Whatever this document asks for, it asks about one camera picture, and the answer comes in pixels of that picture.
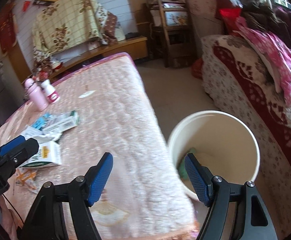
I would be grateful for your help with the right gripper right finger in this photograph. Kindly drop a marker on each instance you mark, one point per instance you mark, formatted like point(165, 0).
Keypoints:
point(251, 219)

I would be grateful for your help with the cream trash bucket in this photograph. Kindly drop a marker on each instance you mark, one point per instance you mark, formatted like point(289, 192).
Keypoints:
point(222, 142)

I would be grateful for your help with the floral cloth covered television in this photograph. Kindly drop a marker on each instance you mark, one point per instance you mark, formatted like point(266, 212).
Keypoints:
point(69, 23)

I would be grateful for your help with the green white medicine box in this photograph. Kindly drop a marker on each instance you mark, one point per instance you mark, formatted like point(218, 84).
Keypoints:
point(60, 122)

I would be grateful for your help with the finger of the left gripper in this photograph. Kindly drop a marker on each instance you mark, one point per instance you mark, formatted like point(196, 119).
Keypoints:
point(9, 146)
point(20, 154)

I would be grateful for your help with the pink polka dot blanket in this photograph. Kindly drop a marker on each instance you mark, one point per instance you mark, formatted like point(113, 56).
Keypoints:
point(275, 55)

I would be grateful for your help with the wooden chair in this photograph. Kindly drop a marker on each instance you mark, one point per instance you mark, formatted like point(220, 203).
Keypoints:
point(172, 30)

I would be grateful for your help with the blue snack packet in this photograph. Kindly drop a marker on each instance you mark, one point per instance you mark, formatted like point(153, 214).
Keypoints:
point(41, 121)

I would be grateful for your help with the dark purple garment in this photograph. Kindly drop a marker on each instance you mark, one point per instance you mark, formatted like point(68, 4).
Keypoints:
point(261, 17)

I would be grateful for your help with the wooden tv cabinet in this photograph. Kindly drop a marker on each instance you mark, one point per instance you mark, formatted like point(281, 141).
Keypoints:
point(135, 47)

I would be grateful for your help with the red hanging banner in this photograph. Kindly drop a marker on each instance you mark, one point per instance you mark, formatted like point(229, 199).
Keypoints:
point(7, 28)

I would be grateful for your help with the red cushion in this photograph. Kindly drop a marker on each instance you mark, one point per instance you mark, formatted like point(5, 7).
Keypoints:
point(229, 17)

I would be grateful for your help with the pink water bottle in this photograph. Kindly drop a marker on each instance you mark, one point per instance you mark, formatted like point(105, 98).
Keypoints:
point(35, 94)

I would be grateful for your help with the orange white snack wrapper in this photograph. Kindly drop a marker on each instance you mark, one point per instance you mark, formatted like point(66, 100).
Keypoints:
point(26, 177)

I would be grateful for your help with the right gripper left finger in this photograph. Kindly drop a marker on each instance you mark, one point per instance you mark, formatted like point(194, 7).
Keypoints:
point(45, 219)

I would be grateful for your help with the pink quilted table cover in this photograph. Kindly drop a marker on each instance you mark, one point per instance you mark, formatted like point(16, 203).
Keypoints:
point(143, 197)

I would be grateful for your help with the blue white medicine box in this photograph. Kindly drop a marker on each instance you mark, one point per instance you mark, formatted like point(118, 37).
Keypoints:
point(40, 136)

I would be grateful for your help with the white bottle pink label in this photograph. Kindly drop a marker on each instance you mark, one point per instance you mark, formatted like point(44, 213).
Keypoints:
point(50, 92)

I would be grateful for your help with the grey refrigerator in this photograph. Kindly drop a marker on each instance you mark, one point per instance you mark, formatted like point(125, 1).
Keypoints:
point(11, 92)

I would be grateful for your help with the white milk carton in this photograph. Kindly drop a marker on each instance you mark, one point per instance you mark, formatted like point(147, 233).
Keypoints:
point(47, 155)

